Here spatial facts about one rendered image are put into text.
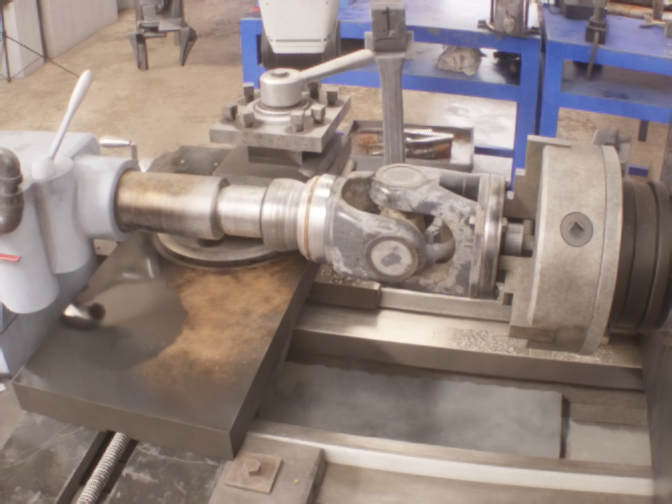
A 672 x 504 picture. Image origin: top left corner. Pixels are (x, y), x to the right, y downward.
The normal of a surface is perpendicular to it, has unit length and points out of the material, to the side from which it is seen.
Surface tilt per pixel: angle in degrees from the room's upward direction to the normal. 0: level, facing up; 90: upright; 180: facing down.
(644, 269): 70
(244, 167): 0
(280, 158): 90
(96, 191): 50
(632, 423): 0
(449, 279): 90
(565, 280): 75
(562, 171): 18
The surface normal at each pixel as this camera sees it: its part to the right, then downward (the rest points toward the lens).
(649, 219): -0.14, -0.42
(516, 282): -0.09, -0.60
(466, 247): -0.34, 0.52
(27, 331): 0.97, 0.11
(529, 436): 0.09, -0.85
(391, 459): -0.18, -0.15
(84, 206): -0.20, 0.28
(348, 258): -0.55, 0.47
